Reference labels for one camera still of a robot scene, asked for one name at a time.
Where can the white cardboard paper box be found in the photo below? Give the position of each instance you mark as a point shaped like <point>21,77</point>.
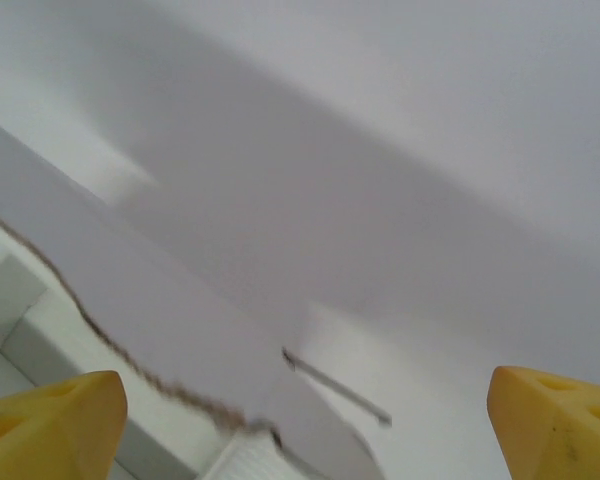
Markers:
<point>145,300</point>

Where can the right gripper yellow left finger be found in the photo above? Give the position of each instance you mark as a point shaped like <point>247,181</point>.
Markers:
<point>45,430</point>

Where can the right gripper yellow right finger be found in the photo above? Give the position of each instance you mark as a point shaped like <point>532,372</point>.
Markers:
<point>555,430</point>

